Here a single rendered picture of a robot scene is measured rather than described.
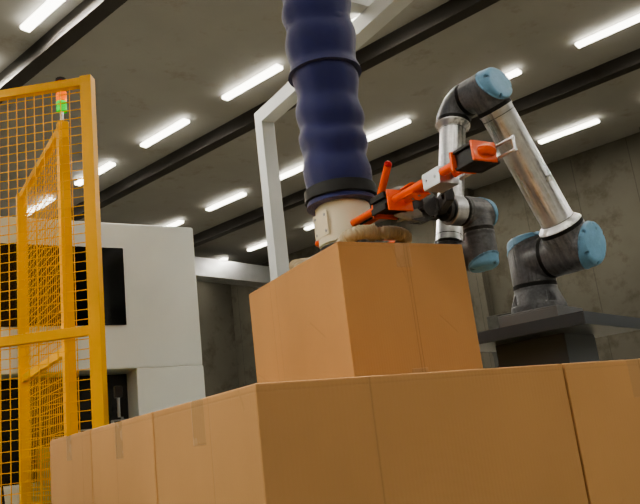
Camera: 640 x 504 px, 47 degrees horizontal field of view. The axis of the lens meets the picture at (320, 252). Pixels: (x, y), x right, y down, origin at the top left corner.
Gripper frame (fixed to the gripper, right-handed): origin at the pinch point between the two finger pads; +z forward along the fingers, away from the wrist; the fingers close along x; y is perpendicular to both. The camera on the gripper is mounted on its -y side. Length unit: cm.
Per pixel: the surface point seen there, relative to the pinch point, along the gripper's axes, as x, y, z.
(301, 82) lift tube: 48, 26, 10
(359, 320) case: -33.5, -2.0, 19.1
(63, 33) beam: 448, 659, -73
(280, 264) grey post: 79, 345, -160
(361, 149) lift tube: 23.8, 18.7, -4.5
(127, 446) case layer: -58, -8, 81
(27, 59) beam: 454, 745, -48
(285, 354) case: -36, 35, 20
